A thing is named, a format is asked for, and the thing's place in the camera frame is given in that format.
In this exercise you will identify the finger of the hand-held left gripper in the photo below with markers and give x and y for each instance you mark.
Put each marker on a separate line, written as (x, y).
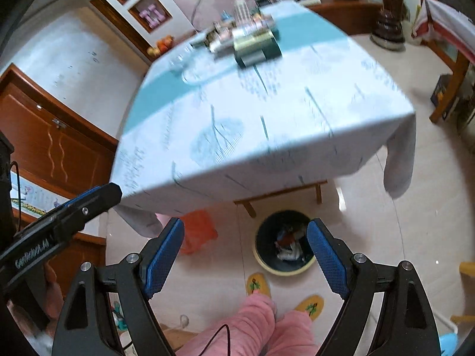
(79, 196)
(92, 206)

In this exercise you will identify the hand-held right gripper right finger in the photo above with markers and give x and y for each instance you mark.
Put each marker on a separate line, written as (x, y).
(328, 259)

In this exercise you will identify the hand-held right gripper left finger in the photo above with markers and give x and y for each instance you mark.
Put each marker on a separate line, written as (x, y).
(163, 259)

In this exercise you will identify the white paper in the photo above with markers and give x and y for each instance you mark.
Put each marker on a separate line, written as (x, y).
(288, 254)

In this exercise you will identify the red box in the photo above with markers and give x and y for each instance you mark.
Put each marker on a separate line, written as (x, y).
(286, 237)

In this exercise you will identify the black bin with yellow rim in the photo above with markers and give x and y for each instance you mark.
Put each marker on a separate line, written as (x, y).
(267, 263)

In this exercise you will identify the dark green box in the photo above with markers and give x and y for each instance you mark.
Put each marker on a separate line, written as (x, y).
(261, 58)

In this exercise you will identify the pale green box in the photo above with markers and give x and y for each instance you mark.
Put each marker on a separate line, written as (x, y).
(252, 40)

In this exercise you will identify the checked paper cup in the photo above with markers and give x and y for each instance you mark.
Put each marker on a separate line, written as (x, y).
(242, 11)

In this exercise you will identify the person's left hand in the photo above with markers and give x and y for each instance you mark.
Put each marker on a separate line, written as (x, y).
(55, 287)

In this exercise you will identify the low wooden cabinet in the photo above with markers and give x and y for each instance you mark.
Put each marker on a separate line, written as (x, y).
(91, 246)

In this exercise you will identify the orange plastic stool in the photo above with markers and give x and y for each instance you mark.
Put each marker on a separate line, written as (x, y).
(198, 230)

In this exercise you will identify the yellow embroidered slipper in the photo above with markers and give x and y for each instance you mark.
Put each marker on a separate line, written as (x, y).
(310, 306)
(256, 283)

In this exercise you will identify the wooden door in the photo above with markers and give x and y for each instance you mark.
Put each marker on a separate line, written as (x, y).
(55, 144)

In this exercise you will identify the person's right leg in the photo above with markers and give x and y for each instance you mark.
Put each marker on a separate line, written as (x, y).
(293, 335)

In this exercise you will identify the person's leg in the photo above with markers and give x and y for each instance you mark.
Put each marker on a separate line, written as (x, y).
(293, 335)
(245, 326)

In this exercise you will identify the person's left leg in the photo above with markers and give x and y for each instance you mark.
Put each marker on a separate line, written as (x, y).
(245, 326)

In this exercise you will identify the table with tree-print cloth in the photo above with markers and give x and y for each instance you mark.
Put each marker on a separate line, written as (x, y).
(278, 118)

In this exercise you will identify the clear glass bowl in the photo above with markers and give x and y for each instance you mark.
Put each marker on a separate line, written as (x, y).
(185, 68)

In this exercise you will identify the pink dumbbell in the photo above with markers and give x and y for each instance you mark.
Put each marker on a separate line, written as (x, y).
(145, 16)
(157, 12)

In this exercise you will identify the dark cardboard box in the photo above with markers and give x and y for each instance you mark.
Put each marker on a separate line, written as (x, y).
(443, 94)

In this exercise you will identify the dark crumpled wrapper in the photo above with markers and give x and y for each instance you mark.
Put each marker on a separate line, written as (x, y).
(213, 35)

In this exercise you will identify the long white printed box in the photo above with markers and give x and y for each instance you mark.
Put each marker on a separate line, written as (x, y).
(224, 40)

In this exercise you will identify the wooden side table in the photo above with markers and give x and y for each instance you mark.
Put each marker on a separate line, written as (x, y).
(451, 81)

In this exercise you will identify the wooden television cabinet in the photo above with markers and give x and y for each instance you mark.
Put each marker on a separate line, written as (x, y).
(345, 13)

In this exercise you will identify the pink printed tablecloth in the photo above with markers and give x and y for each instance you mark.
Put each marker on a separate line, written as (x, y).
(445, 26)

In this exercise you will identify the white wall shelf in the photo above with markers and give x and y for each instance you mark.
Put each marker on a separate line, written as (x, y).
(111, 3)

